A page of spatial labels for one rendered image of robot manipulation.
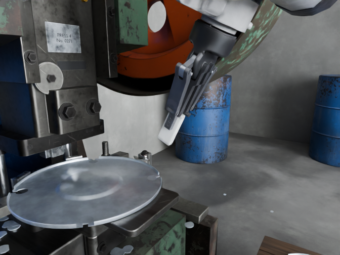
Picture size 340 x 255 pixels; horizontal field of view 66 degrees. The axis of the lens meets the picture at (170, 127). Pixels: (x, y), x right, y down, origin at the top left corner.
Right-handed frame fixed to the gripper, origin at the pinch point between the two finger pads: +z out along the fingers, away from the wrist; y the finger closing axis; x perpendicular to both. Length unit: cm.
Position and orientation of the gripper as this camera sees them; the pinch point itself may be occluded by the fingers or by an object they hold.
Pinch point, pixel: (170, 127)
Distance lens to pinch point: 51.9
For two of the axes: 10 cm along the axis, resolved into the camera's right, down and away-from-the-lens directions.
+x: -7.7, -5.4, 3.3
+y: 5.1, -2.1, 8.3
